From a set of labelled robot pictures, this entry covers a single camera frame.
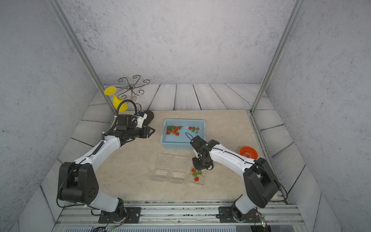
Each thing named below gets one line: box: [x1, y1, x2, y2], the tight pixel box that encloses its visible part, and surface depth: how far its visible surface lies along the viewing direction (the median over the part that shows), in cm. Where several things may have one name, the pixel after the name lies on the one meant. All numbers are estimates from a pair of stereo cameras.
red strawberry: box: [190, 167, 205, 183], surface depth 88 cm
